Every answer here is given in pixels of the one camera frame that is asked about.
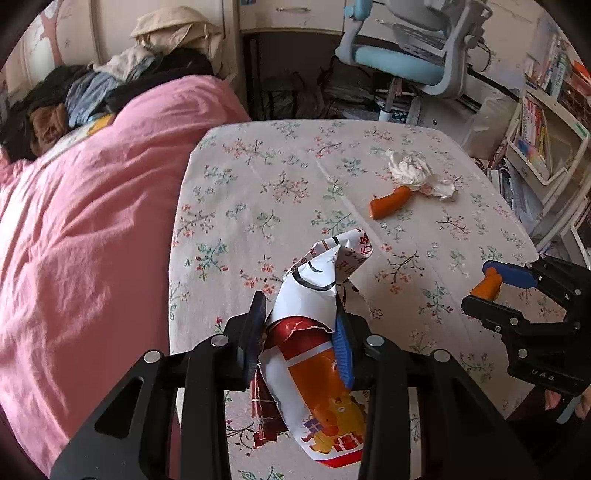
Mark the yellow book on bed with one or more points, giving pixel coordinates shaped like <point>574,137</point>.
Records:
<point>78,135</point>

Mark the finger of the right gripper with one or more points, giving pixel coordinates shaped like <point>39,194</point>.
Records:
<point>501,319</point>
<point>514,275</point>

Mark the pile of clothes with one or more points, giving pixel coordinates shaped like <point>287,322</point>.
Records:
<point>169,43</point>

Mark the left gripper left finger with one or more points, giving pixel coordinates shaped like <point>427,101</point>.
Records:
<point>128,435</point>

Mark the blue grey desk chair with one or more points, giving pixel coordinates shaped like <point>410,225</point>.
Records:
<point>434,40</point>

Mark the pink duvet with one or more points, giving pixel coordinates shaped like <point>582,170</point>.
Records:
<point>85,239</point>

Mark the floral tablecloth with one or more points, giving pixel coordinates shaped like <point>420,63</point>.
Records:
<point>256,197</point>

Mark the orange sausage piece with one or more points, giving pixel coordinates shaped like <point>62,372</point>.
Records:
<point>489,288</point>
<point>383,207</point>

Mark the white desk with drawer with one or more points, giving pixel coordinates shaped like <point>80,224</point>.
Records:
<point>500,61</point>

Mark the white bookshelf with books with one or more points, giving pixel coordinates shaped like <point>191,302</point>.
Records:
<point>545,169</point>

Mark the white wardrobe with tree decal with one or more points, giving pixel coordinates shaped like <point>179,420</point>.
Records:
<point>81,32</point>

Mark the red orange snack bag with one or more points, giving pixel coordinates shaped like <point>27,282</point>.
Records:
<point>302,386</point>

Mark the white crumpled tissue ball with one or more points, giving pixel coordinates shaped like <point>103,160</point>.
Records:
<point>410,170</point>

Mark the white plastic bag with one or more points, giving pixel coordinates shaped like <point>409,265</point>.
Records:
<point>488,127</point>

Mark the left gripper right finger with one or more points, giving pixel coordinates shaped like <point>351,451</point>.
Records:
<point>427,403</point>

